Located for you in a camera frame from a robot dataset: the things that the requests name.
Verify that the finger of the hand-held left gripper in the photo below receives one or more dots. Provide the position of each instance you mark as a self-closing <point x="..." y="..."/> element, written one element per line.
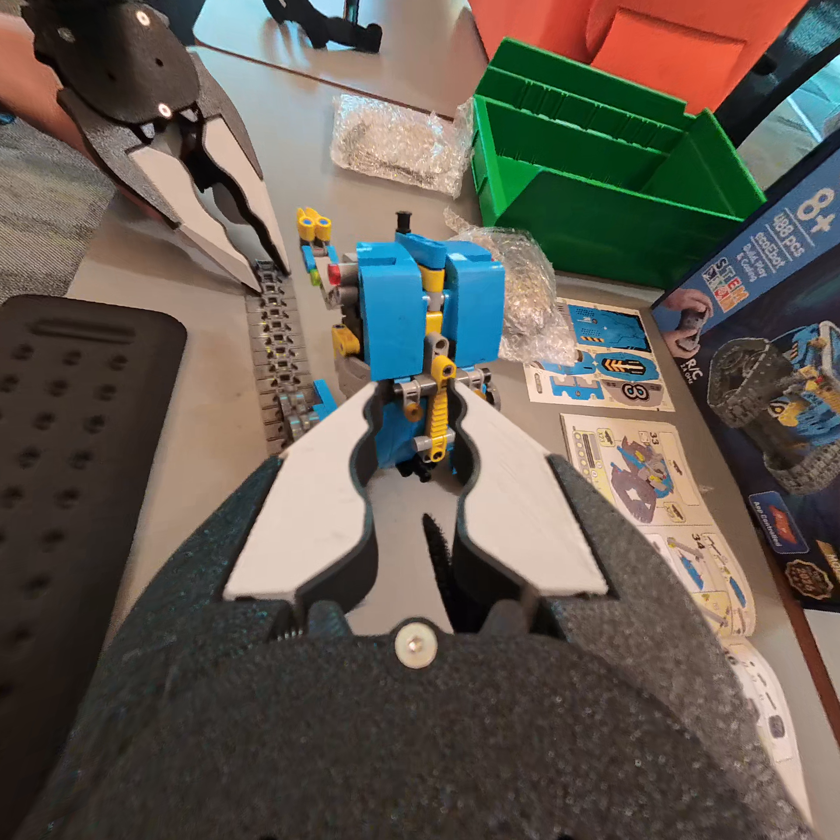
<point x="243" y="184"/>
<point x="190" y="210"/>

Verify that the green plastic bin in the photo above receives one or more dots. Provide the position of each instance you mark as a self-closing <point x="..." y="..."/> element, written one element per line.
<point x="590" y="197"/>

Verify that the neighbouring grey table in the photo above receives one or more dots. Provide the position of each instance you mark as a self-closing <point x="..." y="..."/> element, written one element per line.
<point x="426" y="46"/>

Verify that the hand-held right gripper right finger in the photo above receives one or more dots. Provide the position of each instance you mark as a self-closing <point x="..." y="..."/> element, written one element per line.
<point x="531" y="518"/>

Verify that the black perforated pad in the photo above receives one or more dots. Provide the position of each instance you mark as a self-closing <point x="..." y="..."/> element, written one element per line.
<point x="79" y="459"/>

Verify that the grey desk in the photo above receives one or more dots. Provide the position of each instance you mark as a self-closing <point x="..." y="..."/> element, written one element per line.
<point x="216" y="394"/>

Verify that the blue sticker sheet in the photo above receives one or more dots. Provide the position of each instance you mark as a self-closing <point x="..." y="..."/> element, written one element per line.
<point x="604" y="354"/>

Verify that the blue toy robot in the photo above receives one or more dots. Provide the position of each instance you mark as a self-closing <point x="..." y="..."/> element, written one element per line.
<point x="394" y="315"/>

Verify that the black plastic bracket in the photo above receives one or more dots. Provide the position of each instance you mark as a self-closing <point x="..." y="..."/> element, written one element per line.
<point x="328" y="33"/>

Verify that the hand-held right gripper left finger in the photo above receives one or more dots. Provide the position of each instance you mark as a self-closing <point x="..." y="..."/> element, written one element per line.
<point x="302" y="518"/>

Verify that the instruction booklet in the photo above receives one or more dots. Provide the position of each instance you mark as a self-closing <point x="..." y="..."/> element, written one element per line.
<point x="643" y="485"/>

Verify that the orange chair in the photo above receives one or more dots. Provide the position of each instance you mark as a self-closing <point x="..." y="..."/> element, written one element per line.
<point x="656" y="52"/>

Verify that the dark blue robot kit box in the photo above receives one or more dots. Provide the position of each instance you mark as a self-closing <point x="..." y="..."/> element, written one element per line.
<point x="774" y="394"/>

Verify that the person's left hand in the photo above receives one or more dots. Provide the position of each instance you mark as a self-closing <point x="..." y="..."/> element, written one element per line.
<point x="26" y="72"/>

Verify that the bubble wrap bag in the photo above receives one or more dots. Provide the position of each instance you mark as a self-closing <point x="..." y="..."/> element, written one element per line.
<point x="394" y="144"/>
<point x="525" y="289"/>

